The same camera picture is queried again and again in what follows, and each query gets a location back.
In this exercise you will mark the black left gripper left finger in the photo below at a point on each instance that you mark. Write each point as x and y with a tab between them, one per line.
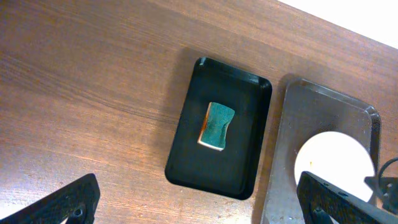
73	203

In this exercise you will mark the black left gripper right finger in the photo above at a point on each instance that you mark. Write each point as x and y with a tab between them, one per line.
322	202

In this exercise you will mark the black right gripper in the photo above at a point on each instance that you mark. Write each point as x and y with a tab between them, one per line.
386	189

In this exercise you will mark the cream plate with red stain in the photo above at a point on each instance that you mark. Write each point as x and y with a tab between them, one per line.
338	159

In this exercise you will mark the green and yellow sponge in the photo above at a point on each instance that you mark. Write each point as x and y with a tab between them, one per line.
215	126

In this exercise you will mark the brown plastic serving tray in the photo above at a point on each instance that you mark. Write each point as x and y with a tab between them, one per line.
309	109

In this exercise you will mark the small black tray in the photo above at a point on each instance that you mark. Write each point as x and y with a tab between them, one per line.
232	171

